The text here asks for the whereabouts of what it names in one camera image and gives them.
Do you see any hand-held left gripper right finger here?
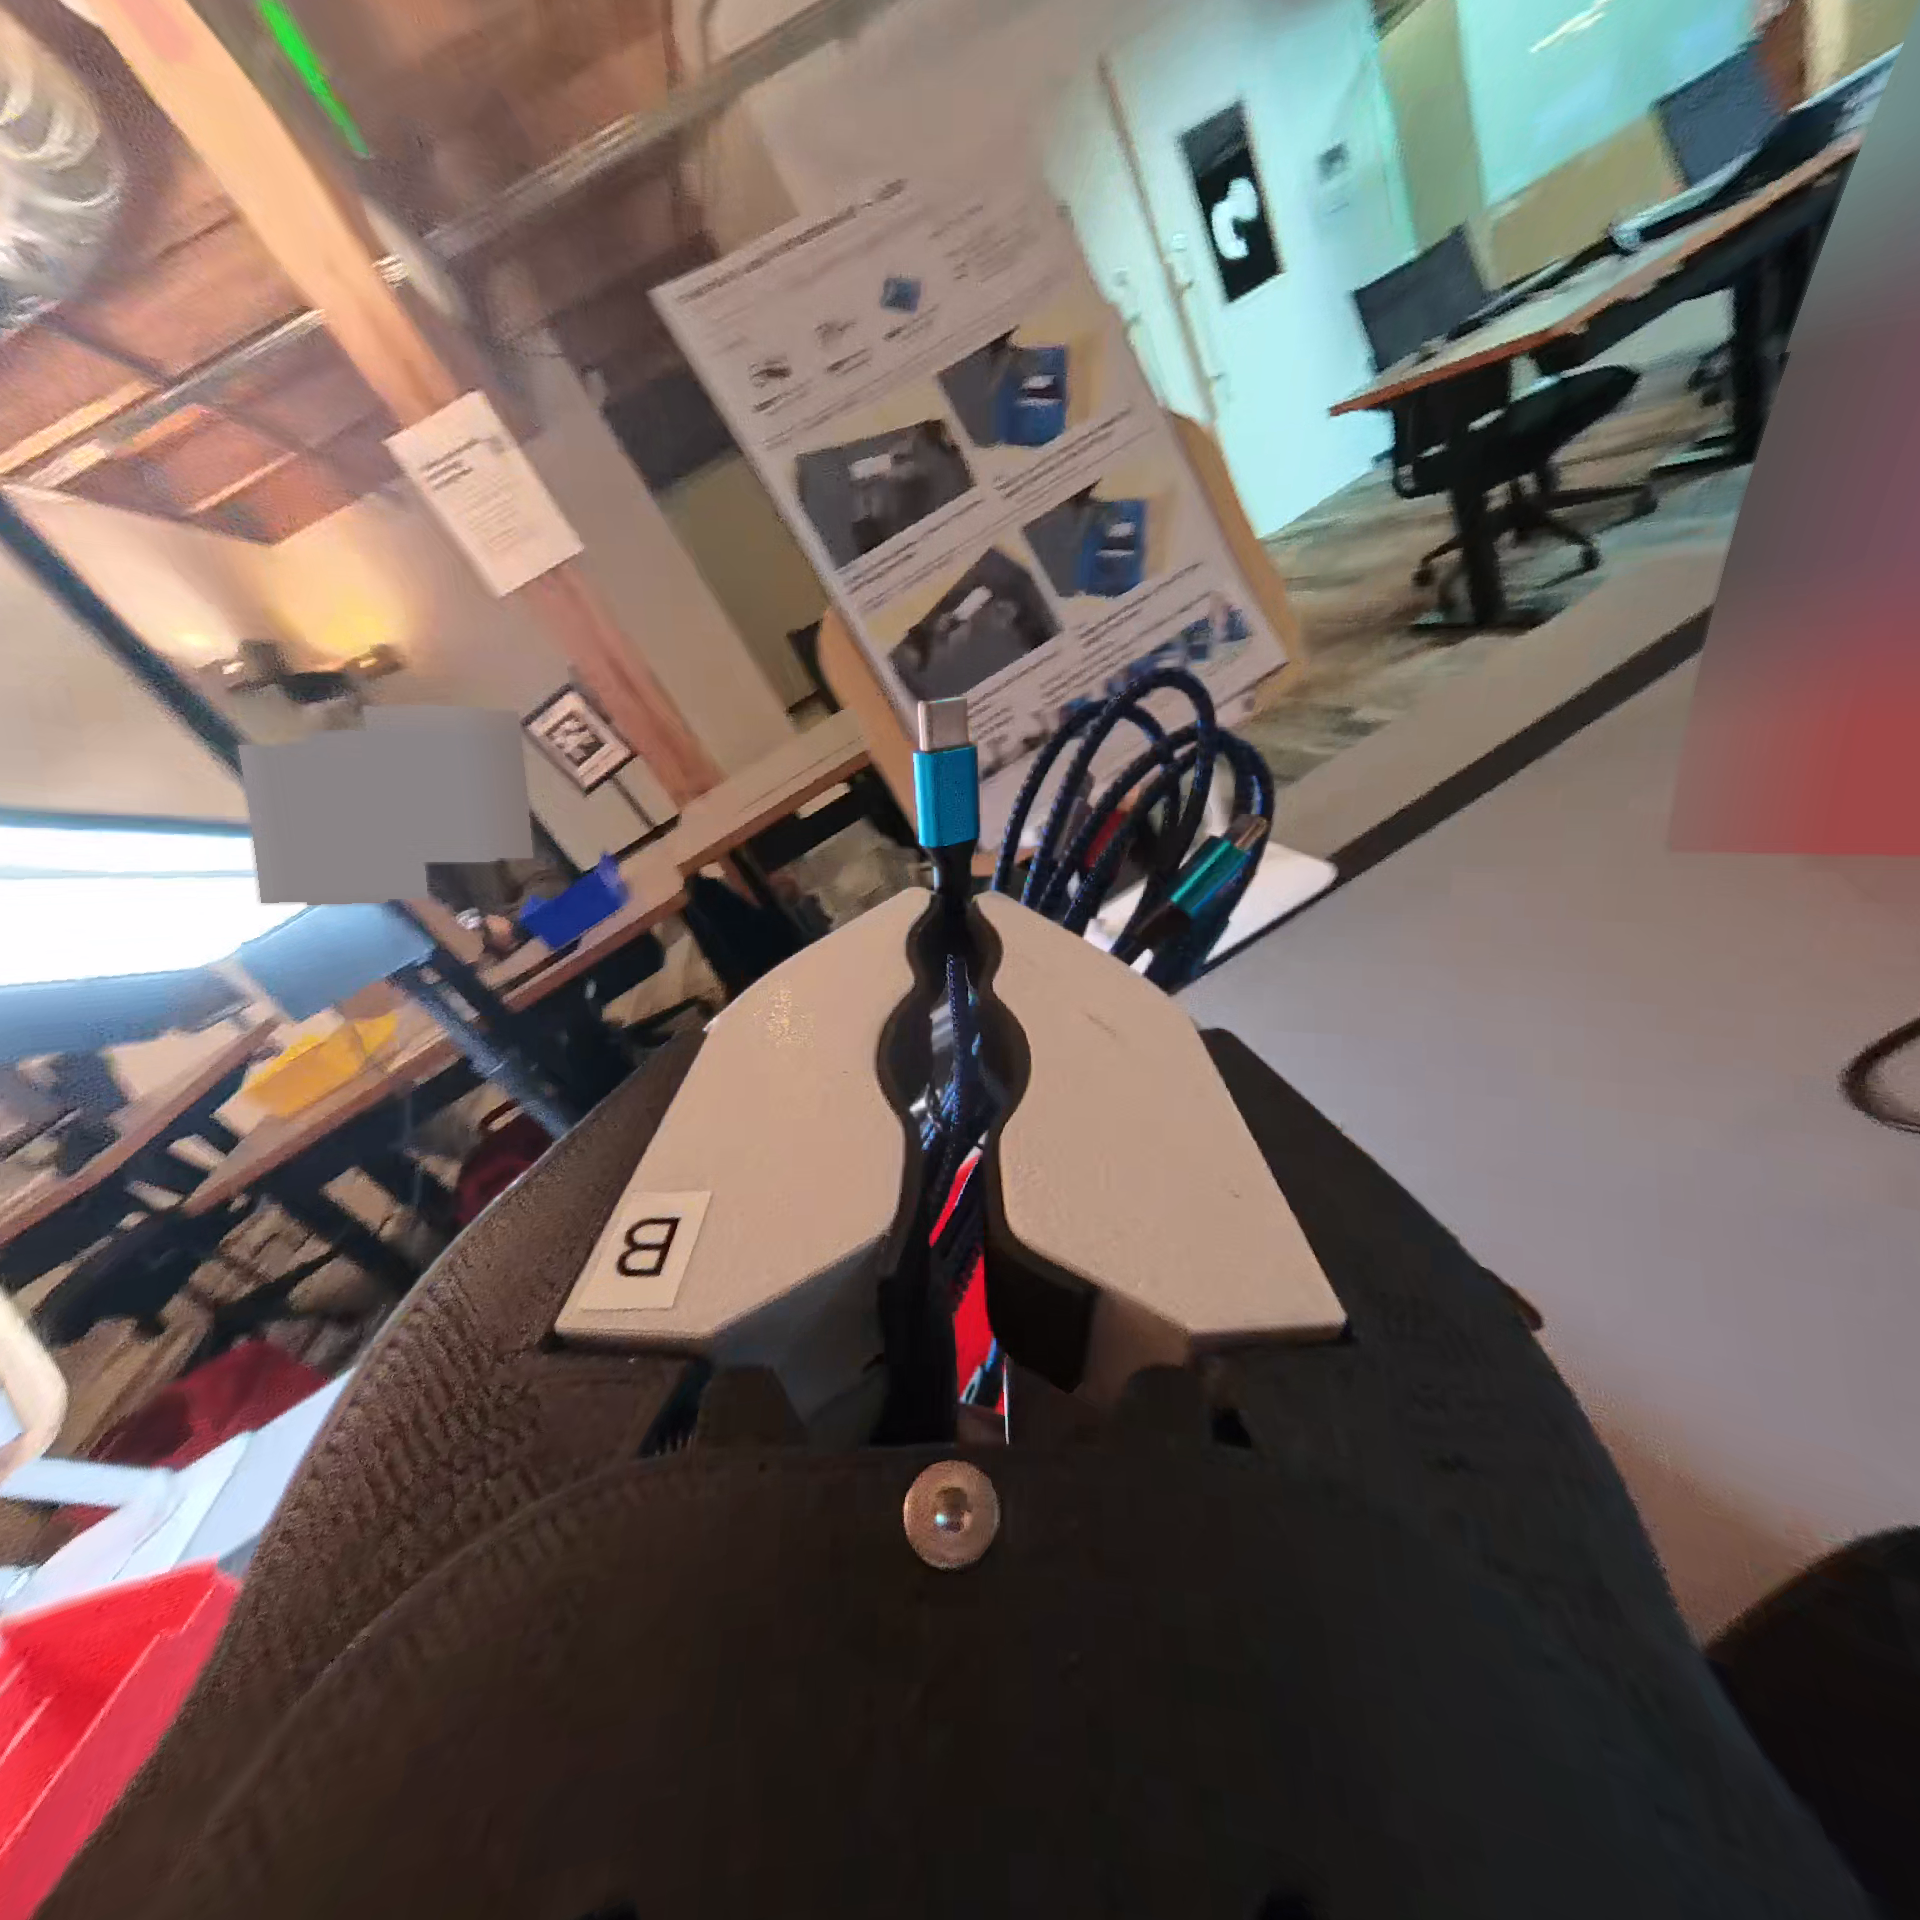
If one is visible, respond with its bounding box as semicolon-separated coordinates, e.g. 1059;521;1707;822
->
972;891;1352;1394

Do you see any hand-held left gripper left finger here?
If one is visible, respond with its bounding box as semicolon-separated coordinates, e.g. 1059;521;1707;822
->
554;884;938;1413

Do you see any blue braided usb-c cable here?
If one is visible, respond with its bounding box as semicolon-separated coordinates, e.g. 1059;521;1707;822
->
877;668;1280;1450

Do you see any red plastic bin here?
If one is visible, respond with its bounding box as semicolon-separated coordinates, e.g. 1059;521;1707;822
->
0;1558;244;1920

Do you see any blue box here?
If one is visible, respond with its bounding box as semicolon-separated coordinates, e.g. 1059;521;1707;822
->
519;854;627;948

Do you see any yellow plastic bin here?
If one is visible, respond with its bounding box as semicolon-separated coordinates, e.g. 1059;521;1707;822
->
244;1009;403;1124

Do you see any framed picture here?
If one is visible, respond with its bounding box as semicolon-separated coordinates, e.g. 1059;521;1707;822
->
524;686;635;793

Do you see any white notice paper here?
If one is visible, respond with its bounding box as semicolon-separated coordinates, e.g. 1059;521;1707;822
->
381;392;587;597

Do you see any instruction poster on board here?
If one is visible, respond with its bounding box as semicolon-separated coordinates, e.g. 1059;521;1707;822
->
650;170;1310;783

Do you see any wooden office desk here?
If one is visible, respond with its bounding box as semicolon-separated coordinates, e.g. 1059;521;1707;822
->
1327;135;1870;633

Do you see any black phone door sign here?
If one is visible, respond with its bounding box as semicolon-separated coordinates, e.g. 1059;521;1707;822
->
1178;103;1293;303

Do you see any teal plug usb cable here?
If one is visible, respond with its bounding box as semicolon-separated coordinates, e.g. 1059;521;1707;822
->
1113;818;1278;997

